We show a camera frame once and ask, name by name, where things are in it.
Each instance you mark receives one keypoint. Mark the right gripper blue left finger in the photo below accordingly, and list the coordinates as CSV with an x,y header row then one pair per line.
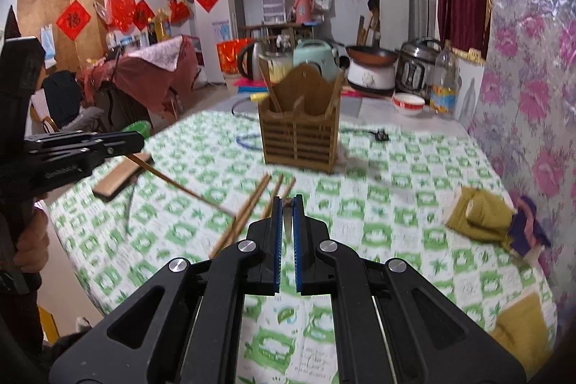
x,y
264,276

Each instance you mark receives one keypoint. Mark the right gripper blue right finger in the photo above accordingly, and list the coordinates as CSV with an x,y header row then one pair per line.
x,y
312,274

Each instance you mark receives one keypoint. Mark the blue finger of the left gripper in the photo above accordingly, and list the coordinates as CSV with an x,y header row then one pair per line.
x,y
119,137
122,147

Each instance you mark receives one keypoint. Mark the wooden chopstick one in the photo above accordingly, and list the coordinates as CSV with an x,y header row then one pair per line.
x,y
149,168

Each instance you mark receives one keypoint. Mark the wooden chopstick six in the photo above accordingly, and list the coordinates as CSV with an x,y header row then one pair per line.
x,y
286,195

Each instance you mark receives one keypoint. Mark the wooden chopstick two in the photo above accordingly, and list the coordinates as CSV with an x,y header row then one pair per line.
x,y
238,217

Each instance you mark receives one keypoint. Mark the wooden chopstick five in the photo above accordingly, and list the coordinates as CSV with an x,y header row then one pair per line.
x,y
269,205

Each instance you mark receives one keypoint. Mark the wooden chopstick three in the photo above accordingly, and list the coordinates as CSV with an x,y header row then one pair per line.
x,y
247,215

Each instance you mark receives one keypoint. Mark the wooden chopstick four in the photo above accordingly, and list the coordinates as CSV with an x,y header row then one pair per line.
x,y
270,87

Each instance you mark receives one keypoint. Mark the person's left hand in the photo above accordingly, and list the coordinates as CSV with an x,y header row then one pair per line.
x,y
33,246

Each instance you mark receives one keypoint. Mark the green plastic basin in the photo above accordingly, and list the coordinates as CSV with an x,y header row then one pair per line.
x,y
143,127

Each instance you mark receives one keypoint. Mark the red covered scooter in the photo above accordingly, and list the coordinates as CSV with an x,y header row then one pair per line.
x,y
149,84

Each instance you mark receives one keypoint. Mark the green white checkered tablecloth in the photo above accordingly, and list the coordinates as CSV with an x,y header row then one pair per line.
x,y
220,266

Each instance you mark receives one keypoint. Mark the cooking oil bottle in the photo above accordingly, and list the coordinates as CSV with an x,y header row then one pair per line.
x,y
162,26

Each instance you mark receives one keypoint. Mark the brown wooden utensil holder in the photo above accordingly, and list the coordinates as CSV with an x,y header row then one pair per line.
x,y
300,120

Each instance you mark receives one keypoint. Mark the red gift box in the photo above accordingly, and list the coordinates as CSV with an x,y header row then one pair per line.
x,y
228,51

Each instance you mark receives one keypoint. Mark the stainless electric kettle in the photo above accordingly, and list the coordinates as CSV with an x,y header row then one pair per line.
x,y
248,61

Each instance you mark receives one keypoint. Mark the white red bowl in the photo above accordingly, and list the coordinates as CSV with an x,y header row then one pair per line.
x,y
407,104

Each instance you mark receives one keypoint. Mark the white refrigerator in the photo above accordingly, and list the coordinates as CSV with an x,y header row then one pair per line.
x,y
216,21

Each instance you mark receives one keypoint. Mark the white cooker with wok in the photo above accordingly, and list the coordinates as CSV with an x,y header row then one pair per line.
x,y
371,70

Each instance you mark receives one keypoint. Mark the mint green rice cooker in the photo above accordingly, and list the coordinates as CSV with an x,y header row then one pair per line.
x,y
320,53

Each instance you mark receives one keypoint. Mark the clear plastic bottle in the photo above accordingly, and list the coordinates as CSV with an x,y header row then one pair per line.
x,y
445,82

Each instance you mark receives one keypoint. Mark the black silver pressure cooker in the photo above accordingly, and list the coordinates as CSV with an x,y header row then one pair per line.
x,y
415,63

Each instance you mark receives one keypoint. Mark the pink thermos jug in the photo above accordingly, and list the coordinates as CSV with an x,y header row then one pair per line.
x,y
303,11

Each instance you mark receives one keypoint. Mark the yellow cloth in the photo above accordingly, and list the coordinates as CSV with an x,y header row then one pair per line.
x,y
521,330

